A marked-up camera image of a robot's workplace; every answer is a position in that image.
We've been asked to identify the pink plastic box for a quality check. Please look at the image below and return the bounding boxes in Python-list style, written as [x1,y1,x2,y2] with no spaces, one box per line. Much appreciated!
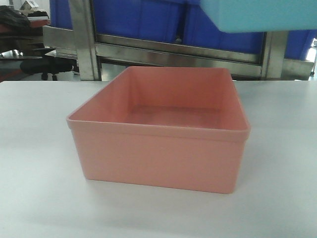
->
[67,66,251,194]

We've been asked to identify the light blue plastic box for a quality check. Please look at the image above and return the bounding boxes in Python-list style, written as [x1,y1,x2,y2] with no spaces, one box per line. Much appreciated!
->
[200,0,317,33]

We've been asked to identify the steel flow rack shelf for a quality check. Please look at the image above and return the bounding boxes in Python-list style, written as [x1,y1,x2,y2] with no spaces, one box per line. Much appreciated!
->
[43,0,317,81]

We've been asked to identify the blue bin left stack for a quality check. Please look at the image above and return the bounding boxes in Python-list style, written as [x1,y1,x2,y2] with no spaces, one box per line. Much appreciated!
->
[50,0,72,30]

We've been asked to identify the blue storage bin right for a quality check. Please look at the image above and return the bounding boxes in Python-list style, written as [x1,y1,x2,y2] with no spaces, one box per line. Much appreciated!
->
[182,4,264,55]

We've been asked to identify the blue storage bin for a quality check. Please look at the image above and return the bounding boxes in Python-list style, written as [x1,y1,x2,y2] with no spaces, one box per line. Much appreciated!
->
[182,4,264,55]
[93,0,185,43]

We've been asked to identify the black office chair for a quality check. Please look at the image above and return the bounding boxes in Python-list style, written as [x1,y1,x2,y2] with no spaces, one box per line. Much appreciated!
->
[20,48,76,81]

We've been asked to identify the blue bin far right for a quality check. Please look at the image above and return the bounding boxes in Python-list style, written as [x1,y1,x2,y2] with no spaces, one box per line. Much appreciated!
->
[284,29,317,60]

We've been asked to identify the small wooden house model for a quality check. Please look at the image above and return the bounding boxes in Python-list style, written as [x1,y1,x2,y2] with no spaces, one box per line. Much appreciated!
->
[19,0,39,13]

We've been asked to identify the black bag on workbench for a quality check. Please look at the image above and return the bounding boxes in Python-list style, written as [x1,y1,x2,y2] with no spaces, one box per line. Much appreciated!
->
[0,5,31,29]

